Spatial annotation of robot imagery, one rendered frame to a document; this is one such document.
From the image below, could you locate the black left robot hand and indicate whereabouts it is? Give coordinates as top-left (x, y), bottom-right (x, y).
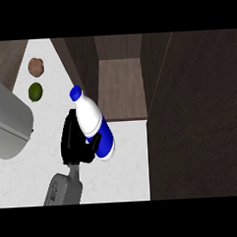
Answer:
top-left (58, 106), bottom-right (104, 167)

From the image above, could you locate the open brown wooden cabinet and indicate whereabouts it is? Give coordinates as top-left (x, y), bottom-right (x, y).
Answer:
top-left (50, 32), bottom-right (176, 126)

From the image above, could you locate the brown round potato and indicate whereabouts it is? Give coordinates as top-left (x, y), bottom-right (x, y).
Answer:
top-left (27, 56), bottom-right (45, 79)

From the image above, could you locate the green lime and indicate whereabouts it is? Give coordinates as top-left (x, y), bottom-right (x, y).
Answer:
top-left (27, 81), bottom-right (44, 102)

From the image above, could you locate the white and blue water bottle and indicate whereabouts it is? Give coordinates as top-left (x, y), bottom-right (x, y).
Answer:
top-left (68, 83), bottom-right (117, 163)

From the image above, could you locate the dark wooden cabinet door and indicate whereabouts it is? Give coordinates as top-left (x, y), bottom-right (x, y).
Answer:
top-left (142, 29), bottom-right (237, 202)

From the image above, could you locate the grey rounded appliance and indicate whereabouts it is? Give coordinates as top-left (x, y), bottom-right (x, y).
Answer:
top-left (0, 73), bottom-right (36, 161)

